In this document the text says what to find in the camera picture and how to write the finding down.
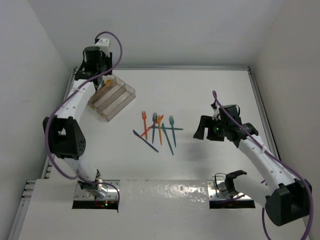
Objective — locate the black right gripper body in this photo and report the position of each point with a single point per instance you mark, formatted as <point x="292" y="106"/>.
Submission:
<point x="216" y="130"/>

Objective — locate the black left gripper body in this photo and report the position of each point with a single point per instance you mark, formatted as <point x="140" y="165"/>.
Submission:
<point x="106" y="64"/>

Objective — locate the yellow-orange plastic spoon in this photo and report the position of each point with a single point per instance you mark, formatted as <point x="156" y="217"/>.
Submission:
<point x="106" y="85"/>

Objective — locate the yellow-orange plastic fork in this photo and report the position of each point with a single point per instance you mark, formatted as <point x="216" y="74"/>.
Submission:
<point x="158" y="120"/>

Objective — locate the dark blue plastic fork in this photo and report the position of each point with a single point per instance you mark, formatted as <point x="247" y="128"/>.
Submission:
<point x="154" y="119"/>

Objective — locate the orange-red plastic fork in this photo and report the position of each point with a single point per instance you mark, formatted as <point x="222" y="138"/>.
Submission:
<point x="144" y="117"/>

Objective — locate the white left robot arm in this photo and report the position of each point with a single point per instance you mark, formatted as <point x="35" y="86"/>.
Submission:
<point x="64" y="140"/>

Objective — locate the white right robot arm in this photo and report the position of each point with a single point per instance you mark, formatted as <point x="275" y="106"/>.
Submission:
<point x="283" y="196"/>

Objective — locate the teal plastic fork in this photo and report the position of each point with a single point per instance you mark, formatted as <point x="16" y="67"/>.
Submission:
<point x="171" y="122"/>

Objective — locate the clear three-compartment organizer tray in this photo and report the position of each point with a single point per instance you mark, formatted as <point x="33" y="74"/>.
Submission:
<point x="108" y="103"/>

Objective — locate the orange-red plastic knife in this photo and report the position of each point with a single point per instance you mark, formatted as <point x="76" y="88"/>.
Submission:
<point x="150" y="127"/>

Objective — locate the dark blue plastic knife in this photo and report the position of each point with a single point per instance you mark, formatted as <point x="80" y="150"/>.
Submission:
<point x="145" y="141"/>

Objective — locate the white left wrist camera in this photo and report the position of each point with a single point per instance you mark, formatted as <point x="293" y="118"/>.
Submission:
<point x="104" y="45"/>

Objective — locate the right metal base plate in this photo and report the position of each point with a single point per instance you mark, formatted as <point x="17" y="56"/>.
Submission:
<point x="217" y="192"/>

